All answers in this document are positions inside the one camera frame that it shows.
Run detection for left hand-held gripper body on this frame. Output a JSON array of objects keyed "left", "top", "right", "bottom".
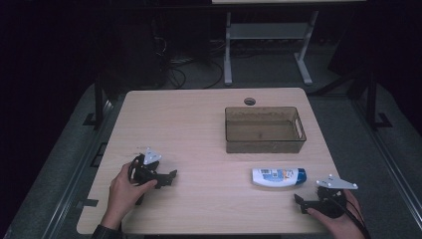
[{"left": 127, "top": 146, "right": 166, "bottom": 206}]

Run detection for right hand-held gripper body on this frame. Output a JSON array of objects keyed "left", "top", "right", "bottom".
[{"left": 315, "top": 173, "right": 359, "bottom": 220}]

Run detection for white bottle with blue cap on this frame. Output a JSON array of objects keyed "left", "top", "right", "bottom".
[{"left": 251, "top": 167, "right": 308, "bottom": 188}]

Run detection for translucent brown plastic bin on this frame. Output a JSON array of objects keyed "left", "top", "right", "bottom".
[{"left": 224, "top": 106, "right": 308, "bottom": 154}]

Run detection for person's right hand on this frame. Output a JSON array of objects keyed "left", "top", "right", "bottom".
[{"left": 306, "top": 190, "right": 366, "bottom": 239}]

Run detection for person's left hand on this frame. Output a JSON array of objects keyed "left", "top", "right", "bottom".
[{"left": 101, "top": 161, "right": 159, "bottom": 231}]

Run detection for grey tape strip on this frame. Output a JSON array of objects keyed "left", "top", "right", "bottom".
[{"left": 79, "top": 198, "right": 100, "bottom": 208}]

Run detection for black metal stand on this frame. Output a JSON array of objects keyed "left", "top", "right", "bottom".
[
  {"left": 82, "top": 74, "right": 111, "bottom": 129},
  {"left": 363, "top": 71, "right": 393, "bottom": 131}
]

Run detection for aluminium floor rail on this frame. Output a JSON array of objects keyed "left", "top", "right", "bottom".
[
  {"left": 41, "top": 99, "right": 115, "bottom": 239},
  {"left": 351, "top": 99, "right": 422, "bottom": 230}
]

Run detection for black cables on floor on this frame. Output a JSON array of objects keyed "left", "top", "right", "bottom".
[{"left": 153, "top": 34, "right": 225, "bottom": 91}]

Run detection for white metal table frame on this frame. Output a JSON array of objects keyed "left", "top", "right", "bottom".
[{"left": 223, "top": 10, "right": 319, "bottom": 87}]

